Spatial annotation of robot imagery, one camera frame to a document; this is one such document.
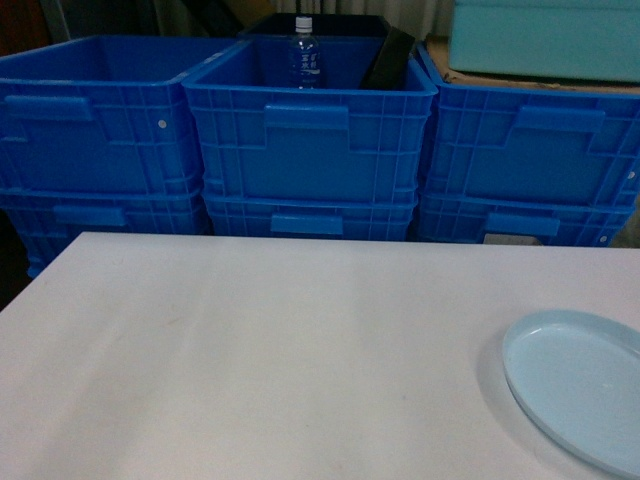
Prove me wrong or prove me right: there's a light blue oval tray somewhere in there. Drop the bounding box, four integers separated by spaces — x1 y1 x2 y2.
502 310 639 479

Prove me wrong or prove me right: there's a blue crate bottom middle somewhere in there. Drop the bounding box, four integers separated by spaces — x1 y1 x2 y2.
203 193 418 241

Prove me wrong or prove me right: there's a blue crate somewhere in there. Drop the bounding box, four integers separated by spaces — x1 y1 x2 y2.
203 193 418 241
414 194 634 247
1 35 234 196
416 40 639 209
184 39 436 205
1 192 212 278

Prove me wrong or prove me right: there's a blue crate top middle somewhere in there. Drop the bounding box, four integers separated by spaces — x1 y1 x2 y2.
184 39 436 205

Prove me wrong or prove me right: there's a blue crate bottom right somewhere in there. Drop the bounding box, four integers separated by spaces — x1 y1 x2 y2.
414 194 634 247

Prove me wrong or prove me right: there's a black flat board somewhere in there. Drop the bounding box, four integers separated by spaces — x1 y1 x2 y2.
359 27 415 91

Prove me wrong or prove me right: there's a clear plastic water bottle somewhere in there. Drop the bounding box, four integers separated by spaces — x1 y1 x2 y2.
287 16 321 89

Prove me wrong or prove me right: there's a blue crate top right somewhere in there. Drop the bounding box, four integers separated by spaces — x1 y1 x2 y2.
416 40 639 209

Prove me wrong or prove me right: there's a blue crate top left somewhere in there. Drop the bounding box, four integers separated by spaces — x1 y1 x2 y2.
1 35 234 196

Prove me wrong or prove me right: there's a blue crate bottom left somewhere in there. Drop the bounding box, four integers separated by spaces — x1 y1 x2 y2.
1 192 212 278

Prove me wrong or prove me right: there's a teal foam box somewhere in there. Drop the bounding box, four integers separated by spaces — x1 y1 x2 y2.
449 1 639 83

